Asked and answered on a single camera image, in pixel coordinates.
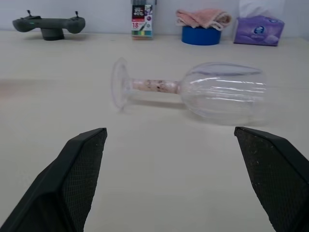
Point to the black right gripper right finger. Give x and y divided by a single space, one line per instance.
272 174

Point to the dark grey remote controller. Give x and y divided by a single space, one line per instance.
26 24

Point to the purple tissue pack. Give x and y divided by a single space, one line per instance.
258 31

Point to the dark grey round controller stand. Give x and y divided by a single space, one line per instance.
53 34

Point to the white tissue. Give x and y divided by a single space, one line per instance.
260 8

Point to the clear plastic wine glass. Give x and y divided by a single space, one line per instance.
217 96

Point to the pink towel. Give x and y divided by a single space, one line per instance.
202 18

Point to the marker pen box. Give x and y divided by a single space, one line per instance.
142 21

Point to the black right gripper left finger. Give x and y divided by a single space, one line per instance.
48 188

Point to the blue tape roll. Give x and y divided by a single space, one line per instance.
200 36

